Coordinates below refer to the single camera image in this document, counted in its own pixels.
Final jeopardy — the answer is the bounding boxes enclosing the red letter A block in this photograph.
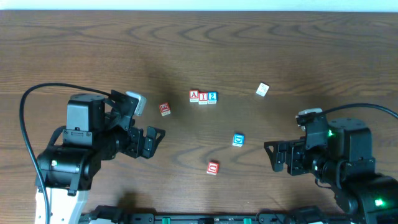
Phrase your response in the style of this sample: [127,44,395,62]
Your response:
[189,90,199,103]

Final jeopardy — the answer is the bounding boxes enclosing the red letter I block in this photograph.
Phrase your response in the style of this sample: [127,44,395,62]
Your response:
[198,92,208,105]

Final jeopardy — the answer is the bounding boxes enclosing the blue number 2 block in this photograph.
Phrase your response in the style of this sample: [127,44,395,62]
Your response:
[208,91,218,104]

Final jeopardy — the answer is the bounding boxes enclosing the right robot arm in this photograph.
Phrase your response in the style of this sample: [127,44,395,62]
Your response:
[264,114,397,223]

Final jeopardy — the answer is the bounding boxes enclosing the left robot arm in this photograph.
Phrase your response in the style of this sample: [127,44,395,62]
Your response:
[35,91,165,223]

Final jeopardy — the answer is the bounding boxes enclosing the red letter E block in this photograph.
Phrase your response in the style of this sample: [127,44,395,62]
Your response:
[159,103,171,116]

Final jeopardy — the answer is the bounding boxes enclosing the blue letter D block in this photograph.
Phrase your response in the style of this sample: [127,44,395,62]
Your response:
[232,134,244,147]

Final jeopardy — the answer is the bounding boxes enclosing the white picture block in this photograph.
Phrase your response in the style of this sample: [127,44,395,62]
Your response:
[256,82,270,97]

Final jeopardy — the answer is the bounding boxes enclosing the red letter U block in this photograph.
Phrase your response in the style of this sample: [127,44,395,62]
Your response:
[206,161,220,175]

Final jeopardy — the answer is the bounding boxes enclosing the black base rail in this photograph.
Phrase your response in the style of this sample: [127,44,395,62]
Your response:
[78,206,351,224]

